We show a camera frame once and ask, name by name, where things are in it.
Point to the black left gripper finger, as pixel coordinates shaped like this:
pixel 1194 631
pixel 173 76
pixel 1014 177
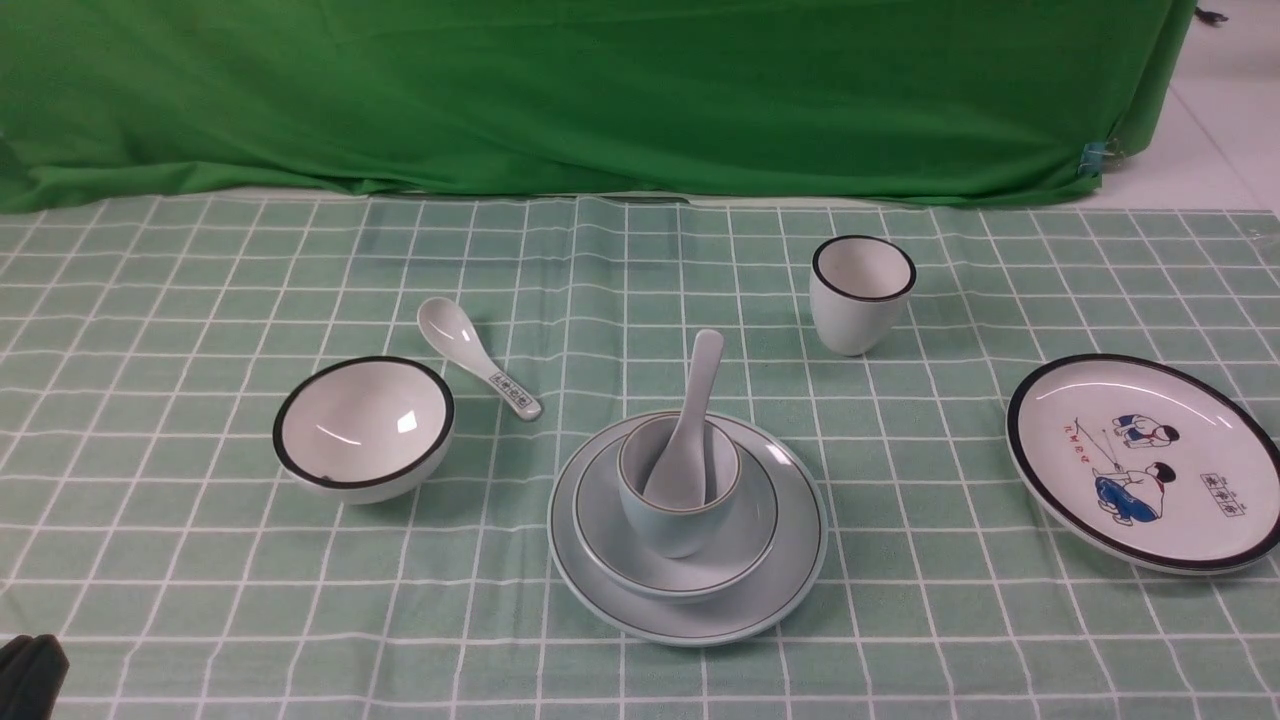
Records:
pixel 33 668

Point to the pale blue ceramic cup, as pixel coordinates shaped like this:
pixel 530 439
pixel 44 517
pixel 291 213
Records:
pixel 672 513

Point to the pale blue ceramic spoon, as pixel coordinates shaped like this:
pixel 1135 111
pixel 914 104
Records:
pixel 690 430

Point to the green checked tablecloth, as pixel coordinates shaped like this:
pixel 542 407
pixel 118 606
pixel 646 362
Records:
pixel 148 343

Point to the white bowl black rim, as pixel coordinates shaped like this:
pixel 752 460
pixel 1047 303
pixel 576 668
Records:
pixel 367 429

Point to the white spoon with print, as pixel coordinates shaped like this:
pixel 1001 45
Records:
pixel 450 331

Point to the green backdrop cloth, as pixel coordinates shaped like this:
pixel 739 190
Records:
pixel 942 103

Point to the pale blue ceramic bowl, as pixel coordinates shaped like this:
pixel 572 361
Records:
pixel 739 547

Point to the pale blue ceramic plate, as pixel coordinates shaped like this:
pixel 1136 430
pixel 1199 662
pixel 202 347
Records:
pixel 747 608

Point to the white cup black rim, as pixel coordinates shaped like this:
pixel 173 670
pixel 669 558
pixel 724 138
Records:
pixel 859 286

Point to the white illustrated plate black rim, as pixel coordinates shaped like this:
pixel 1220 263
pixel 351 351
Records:
pixel 1146 463

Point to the blue binder clip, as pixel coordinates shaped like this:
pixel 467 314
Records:
pixel 1093 160

